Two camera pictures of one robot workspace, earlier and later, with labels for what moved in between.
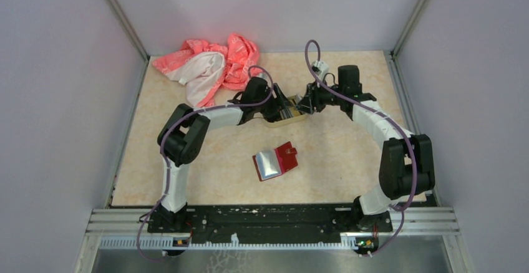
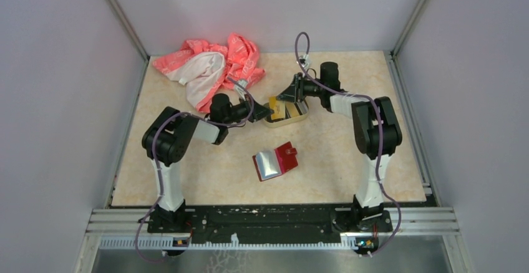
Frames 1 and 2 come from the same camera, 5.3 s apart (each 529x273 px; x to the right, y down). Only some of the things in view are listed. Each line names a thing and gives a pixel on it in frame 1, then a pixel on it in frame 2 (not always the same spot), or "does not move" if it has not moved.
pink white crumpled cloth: (206, 69) does not move
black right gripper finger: (311, 92) → (296, 80)
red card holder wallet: (272, 163) does not move
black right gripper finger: (305, 105) → (289, 93)
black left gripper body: (272, 103) → (241, 110)
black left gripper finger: (284, 101) → (261, 111)
